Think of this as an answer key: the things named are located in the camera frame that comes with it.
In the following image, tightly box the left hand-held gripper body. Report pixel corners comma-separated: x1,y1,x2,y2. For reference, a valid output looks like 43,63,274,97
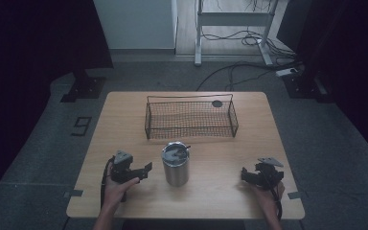
109,149,144,185

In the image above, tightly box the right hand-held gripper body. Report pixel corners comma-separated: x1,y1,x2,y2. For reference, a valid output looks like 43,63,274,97
251,156,285,190

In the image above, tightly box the long black floor cable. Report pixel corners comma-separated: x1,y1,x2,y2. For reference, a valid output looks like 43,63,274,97
195,60,303,92

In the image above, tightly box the stainless steel tumbler with lid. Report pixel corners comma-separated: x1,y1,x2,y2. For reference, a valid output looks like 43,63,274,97
161,141,192,188

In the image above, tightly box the dark curtain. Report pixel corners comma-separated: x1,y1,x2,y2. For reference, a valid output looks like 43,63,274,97
276,0,368,161
0,0,115,212

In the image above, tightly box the dark wire mesh basket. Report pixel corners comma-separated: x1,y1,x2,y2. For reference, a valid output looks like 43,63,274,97
144,93,240,141

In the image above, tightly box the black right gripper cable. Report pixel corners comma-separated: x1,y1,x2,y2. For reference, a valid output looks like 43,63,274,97
266,177,284,222

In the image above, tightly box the person's left hand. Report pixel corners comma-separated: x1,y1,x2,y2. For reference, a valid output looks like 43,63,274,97
103,163,141,209

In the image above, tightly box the tangle of black cables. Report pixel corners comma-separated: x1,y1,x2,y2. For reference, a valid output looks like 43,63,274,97
200,29,299,59

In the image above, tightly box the white cabinet panel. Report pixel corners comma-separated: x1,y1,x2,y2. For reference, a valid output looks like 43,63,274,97
92,0,179,51

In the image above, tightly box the white power strip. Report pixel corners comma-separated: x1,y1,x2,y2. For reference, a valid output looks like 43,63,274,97
275,67,300,78

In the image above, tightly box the black stand base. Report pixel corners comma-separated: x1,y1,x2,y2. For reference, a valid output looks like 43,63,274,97
282,70,335,104
59,68,107,104

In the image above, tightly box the white metal desk frame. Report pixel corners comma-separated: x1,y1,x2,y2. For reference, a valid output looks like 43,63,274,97
194,0,281,67

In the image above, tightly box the person's right hand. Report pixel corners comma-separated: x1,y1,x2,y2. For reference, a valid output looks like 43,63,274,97
249,180,286,216

